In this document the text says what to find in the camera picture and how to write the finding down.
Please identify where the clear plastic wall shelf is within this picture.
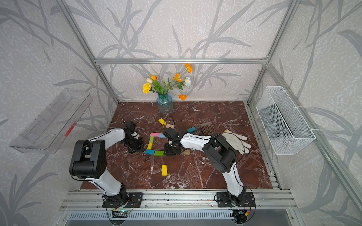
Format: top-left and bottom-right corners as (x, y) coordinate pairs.
(9, 88), (93, 154)

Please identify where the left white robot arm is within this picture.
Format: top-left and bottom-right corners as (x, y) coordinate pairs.
(69, 125), (144, 202)

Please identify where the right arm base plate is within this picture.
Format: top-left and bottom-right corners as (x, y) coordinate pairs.
(215, 192), (255, 208)

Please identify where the brown slotted wooden tray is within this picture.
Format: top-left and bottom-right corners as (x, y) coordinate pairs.
(200, 122), (215, 136)

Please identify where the yellow block front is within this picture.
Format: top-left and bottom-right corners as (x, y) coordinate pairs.
(161, 165), (168, 177)

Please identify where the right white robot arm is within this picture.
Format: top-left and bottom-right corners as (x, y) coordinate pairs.
(164, 128), (246, 199)

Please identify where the white wire mesh basket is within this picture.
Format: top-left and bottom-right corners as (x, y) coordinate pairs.
(256, 86), (316, 156)

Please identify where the blue glass vase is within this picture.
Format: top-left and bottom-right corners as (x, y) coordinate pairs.
(156, 93), (173, 114)

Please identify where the pink block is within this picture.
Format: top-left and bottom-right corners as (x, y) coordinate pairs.
(150, 132), (159, 137)

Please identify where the white glove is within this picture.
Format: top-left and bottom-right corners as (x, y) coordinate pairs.
(222, 130), (252, 155)

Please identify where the artificial flower bouquet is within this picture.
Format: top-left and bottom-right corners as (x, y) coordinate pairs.
(142, 63), (193, 100)

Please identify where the yellow block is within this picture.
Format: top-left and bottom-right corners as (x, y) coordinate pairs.
(158, 118), (167, 126)
(161, 165), (168, 177)

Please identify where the right circuit board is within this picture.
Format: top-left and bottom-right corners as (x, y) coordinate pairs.
(231, 210), (249, 221)

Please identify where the yellow block near vase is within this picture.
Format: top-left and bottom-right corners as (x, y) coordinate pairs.
(158, 118), (167, 126)

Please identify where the teal block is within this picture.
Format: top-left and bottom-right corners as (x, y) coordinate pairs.
(187, 127), (196, 133)
(145, 149), (155, 155)

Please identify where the circuit board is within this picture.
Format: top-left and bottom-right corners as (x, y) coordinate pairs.
(231, 210), (249, 221)
(111, 209), (133, 218)

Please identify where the tan wooden block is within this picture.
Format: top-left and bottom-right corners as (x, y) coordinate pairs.
(166, 124), (175, 129)
(181, 150), (191, 155)

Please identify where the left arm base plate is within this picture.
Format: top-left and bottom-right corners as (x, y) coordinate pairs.
(102, 193), (143, 209)

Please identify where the left circuit board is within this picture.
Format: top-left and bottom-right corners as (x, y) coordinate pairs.
(111, 209), (133, 218)

